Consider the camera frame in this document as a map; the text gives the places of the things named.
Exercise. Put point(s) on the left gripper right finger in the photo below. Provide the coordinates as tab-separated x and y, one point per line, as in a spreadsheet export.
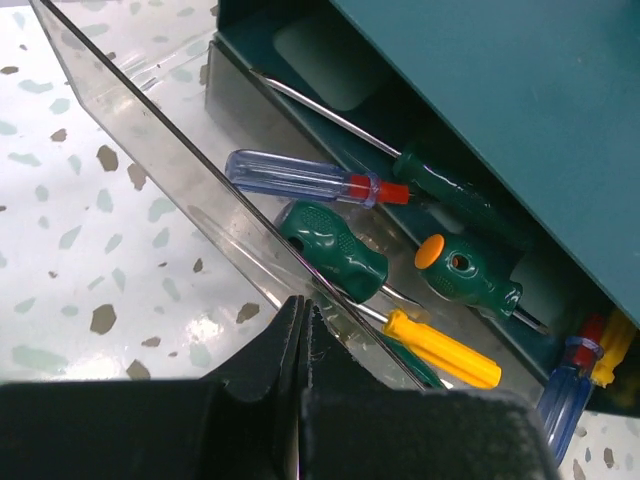
352	426

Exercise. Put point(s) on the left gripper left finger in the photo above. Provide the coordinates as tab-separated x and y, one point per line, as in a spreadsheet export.
236	422

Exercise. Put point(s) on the yellow screwdriver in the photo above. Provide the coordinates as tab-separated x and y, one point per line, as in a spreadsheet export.
436	348
615	342

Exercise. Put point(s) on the green stubby screwdriver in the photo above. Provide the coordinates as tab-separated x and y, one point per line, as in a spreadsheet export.
457	271
324	240

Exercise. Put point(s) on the transparent drawer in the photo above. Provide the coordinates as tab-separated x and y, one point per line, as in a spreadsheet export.
150	73

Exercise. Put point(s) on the blue red screwdriver front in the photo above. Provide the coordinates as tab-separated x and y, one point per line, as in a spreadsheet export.
569	387

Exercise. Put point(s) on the green long screwdriver front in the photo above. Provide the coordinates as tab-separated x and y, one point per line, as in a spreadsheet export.
419	165

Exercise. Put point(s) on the teal drawer box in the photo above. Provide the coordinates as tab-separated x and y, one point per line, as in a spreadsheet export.
535	101

